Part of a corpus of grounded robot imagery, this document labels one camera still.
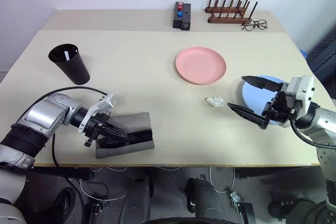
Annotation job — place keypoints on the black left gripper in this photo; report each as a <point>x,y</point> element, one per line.
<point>97,127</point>

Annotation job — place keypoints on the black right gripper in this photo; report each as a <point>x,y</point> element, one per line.
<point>278,106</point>

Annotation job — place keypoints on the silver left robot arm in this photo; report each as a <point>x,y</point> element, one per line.
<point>44,113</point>

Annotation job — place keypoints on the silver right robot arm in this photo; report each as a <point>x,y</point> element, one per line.
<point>325,121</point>

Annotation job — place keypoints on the light blue round plate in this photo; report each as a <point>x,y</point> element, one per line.
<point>252,98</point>

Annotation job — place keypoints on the crumpled white paper ball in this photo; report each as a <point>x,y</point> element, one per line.
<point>215,101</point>

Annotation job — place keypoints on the pink round plate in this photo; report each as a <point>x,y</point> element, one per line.
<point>200,65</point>

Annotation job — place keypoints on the light blue plastic object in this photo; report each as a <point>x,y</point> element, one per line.
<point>305,53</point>

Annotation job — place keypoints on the dark rounded shape under table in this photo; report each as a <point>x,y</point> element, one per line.
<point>204,197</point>
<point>136,200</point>

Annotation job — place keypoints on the brown-rimmed clear eyeglasses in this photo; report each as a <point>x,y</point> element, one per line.
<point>249,26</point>

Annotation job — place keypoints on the black plastic cup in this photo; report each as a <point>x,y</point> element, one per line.
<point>76,72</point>

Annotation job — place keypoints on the brown wooden plate rack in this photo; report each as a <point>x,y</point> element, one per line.
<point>228,20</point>

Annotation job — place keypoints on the black box with round hole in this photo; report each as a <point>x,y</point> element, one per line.
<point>186,16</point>

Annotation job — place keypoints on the black box with coloured buttons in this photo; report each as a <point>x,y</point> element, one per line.
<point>176,22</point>

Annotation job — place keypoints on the black floor foot bar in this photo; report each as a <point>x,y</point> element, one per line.
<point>248,213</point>

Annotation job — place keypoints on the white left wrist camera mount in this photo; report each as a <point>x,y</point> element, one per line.
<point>101,104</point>

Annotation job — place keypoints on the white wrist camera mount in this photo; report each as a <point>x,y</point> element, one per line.
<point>101,104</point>
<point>305,87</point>

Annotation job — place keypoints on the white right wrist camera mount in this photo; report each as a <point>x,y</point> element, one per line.
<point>305,87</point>

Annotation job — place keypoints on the metal caster bracket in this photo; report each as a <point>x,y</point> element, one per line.
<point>236,199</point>

